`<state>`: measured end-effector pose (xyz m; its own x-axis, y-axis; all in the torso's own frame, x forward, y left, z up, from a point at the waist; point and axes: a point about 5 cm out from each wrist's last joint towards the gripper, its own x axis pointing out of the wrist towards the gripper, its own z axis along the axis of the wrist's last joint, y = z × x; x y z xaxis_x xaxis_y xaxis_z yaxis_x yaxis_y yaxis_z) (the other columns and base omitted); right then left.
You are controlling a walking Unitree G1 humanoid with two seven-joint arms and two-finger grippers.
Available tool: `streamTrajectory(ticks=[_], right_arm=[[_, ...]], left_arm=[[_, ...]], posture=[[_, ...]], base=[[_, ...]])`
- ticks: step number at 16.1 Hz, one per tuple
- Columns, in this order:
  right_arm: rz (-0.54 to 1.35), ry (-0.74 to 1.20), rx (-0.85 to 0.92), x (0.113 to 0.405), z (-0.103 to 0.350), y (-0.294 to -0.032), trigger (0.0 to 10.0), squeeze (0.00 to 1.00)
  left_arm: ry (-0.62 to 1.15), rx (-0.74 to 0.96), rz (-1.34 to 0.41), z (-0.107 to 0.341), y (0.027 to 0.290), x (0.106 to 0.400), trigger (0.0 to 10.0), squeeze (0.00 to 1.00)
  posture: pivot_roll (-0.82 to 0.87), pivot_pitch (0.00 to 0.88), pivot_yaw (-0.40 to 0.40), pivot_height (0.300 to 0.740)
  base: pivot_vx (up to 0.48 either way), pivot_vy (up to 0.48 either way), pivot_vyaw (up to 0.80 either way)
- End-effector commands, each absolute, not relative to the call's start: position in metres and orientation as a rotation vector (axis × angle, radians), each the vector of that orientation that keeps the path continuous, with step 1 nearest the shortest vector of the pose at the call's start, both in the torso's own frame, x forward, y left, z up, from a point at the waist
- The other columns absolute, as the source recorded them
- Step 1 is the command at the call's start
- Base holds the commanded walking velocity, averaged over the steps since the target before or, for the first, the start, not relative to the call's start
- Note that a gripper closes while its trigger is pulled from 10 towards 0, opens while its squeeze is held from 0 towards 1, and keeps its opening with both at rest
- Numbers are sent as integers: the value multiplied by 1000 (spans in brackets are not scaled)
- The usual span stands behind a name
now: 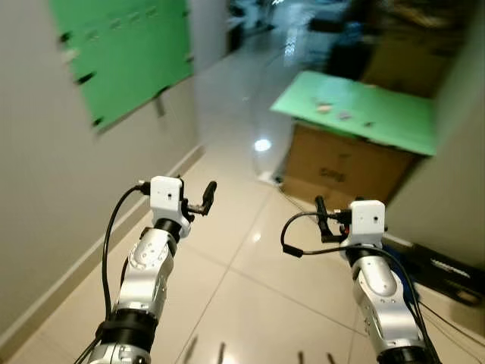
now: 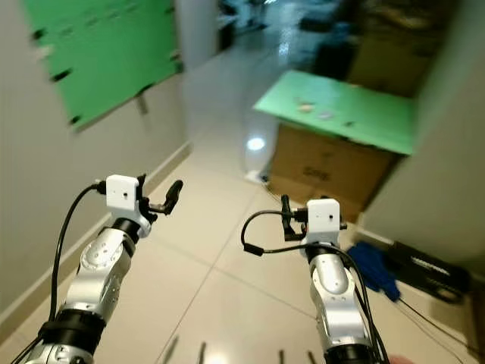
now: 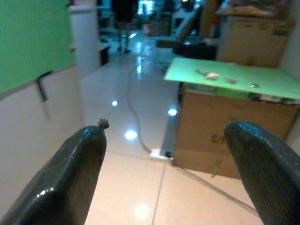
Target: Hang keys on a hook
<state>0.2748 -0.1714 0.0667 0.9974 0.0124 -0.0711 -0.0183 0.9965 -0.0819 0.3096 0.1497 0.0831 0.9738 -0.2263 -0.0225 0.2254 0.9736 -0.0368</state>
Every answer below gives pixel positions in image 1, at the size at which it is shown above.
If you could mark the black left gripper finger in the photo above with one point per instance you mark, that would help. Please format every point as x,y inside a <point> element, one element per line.
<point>208,196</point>

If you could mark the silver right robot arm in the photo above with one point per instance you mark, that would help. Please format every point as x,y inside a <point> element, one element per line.
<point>383,296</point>

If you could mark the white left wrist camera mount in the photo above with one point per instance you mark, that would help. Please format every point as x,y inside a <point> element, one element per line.
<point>165,196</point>

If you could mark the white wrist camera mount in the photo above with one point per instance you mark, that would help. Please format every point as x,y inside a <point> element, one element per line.
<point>165,196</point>
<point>367,221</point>

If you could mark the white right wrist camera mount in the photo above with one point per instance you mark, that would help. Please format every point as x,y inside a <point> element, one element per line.
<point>367,221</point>

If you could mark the green wall sheet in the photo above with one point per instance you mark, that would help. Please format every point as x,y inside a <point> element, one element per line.
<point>121,53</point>

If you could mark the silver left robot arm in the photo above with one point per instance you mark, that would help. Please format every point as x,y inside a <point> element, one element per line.
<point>144,273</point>

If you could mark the green board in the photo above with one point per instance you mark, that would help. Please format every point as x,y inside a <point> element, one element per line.
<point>364,114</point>

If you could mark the black case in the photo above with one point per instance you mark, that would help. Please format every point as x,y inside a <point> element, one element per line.
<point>447,269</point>

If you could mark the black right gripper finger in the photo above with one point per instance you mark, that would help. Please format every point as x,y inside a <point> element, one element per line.
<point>320,209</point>

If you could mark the printed cardboard box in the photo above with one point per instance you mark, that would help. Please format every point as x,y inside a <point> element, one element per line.
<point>341,163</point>

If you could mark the blue cloth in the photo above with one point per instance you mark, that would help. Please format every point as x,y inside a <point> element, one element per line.
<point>394,262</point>

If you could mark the black tape strip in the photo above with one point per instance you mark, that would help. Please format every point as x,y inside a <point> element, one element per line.
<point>98,121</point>
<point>86,77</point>
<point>161,102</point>
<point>65,36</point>

